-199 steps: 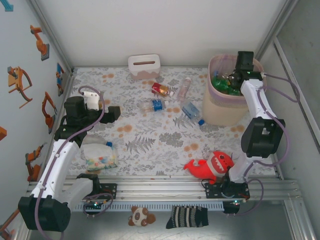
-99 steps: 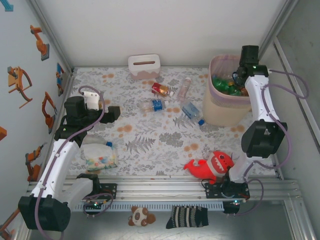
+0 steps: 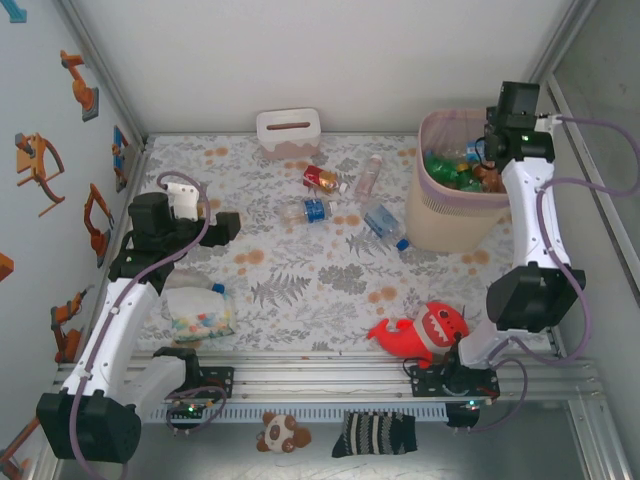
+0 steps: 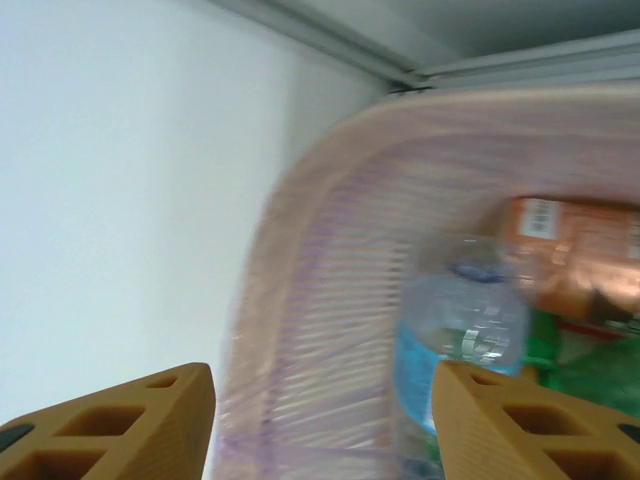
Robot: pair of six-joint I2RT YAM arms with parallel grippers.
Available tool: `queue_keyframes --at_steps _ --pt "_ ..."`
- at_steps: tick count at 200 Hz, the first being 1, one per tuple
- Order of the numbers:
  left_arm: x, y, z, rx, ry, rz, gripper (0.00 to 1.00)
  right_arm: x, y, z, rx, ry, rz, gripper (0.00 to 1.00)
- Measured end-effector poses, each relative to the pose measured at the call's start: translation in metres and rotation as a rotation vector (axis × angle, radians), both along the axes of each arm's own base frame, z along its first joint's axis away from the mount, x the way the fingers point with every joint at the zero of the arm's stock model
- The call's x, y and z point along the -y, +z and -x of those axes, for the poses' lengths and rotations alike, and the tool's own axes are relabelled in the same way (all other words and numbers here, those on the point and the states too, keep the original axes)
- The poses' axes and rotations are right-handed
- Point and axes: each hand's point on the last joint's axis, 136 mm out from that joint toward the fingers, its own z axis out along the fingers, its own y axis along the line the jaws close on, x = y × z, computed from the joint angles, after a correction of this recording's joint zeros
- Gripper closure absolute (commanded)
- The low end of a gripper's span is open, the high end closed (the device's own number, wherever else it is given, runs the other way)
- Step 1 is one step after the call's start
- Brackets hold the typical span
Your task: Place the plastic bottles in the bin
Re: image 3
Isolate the brown shiny label bottle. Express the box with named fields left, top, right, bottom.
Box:
left=472, top=162, right=506, bottom=194

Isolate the green bottle orange cap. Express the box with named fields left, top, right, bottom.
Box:
left=424, top=154, right=461, bottom=189
left=452, top=172, right=484, bottom=194

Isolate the red gold label bottle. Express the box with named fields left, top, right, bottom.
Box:
left=302, top=164, right=350, bottom=195

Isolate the pink plastic bin liner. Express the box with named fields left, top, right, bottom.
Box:
left=417, top=108, right=511, bottom=211

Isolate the beige ribbed bin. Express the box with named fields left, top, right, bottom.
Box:
left=403, top=107, right=512, bottom=254

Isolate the crumpled clear bottle blue cap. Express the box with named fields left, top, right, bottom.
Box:
left=167, top=269, right=225, bottom=299

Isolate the white bag of colourful caps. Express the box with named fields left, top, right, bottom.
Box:
left=162, top=284, right=239, bottom=344

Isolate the clear bottle dark blue label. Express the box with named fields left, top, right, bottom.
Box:
left=279, top=197, right=337, bottom=226

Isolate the pink white tissue box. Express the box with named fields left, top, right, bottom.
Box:
left=255, top=107, right=322, bottom=161

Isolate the floral tablecloth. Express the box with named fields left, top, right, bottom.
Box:
left=124, top=132, right=554, bottom=354

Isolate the orange grey claw sticker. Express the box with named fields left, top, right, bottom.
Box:
left=13, top=132, right=67, bottom=218

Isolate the blue capped clear bottle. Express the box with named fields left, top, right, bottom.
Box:
left=360, top=201, right=412, bottom=250

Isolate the panda plush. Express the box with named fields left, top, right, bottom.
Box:
left=255, top=410, right=314, bottom=455

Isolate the red shark plush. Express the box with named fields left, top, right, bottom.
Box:
left=367, top=301, right=474, bottom=370

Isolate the black white striped sock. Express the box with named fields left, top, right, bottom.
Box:
left=331, top=409, right=419, bottom=459

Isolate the aluminium frame post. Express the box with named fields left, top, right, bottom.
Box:
left=57, top=0, right=151, bottom=151
left=524, top=0, right=601, bottom=89

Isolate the blue orange wall sticker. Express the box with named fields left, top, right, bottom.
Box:
left=110, top=124, right=132, bottom=194

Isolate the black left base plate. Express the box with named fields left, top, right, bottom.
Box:
left=159, top=366, right=236, bottom=401

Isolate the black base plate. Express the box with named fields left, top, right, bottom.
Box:
left=409, top=363, right=501, bottom=400
left=159, top=366, right=236, bottom=401

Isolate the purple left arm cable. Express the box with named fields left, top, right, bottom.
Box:
left=69, top=171, right=225, bottom=480

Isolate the white slotted cable duct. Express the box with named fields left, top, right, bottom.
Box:
left=142, top=402, right=449, bottom=425

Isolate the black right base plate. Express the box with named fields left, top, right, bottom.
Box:
left=409, top=363, right=501, bottom=400

